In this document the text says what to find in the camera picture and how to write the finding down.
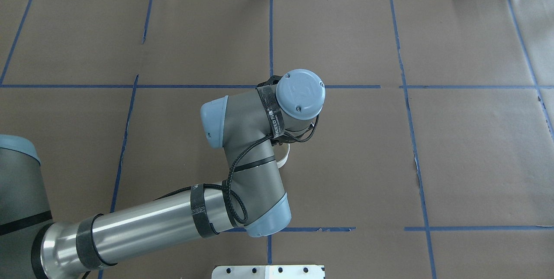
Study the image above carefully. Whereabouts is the white smiley mug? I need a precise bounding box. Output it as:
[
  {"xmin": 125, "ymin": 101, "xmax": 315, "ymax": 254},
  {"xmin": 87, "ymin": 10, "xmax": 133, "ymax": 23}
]
[{"xmin": 274, "ymin": 143, "xmax": 291, "ymax": 169}]

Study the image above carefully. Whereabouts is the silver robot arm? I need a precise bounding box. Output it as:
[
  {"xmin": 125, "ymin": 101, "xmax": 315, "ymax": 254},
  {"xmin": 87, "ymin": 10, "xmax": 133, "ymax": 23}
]
[{"xmin": 1, "ymin": 69, "xmax": 326, "ymax": 279}]

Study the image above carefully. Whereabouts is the brown paper table cover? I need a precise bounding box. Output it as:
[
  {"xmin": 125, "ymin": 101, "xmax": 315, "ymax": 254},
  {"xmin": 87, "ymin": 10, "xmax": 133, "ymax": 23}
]
[{"xmin": 1, "ymin": 0, "xmax": 553, "ymax": 279}]

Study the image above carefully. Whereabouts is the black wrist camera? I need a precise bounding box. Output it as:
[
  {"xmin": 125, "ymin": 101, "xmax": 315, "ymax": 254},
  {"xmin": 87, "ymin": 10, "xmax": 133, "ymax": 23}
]
[{"xmin": 256, "ymin": 75, "xmax": 282, "ymax": 89}]

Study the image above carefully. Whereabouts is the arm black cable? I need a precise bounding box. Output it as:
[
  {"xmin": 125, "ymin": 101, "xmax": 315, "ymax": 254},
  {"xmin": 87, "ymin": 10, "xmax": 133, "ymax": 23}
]
[{"xmin": 151, "ymin": 115, "xmax": 320, "ymax": 225}]

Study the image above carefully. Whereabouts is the white camera pedestal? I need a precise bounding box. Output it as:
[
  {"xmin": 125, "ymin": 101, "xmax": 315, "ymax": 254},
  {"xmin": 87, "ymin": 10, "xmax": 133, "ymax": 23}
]
[{"xmin": 211, "ymin": 264, "xmax": 326, "ymax": 279}]

